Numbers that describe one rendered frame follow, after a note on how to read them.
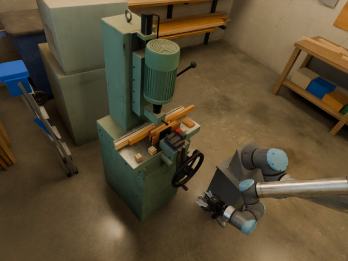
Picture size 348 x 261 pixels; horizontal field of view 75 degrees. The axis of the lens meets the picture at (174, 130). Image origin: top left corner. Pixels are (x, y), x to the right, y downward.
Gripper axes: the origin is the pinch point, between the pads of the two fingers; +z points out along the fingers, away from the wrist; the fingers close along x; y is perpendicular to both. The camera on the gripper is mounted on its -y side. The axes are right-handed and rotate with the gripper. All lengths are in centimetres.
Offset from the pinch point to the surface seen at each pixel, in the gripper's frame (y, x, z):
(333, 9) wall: 69, -334, 36
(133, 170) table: 29.5, 28.8, 24.7
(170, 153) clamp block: 32.2, 6.0, 17.2
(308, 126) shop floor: -69, -245, 12
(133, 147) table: 36, 19, 36
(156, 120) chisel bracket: 49, 2, 31
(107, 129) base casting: 37, 18, 70
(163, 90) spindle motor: 72, 3, 19
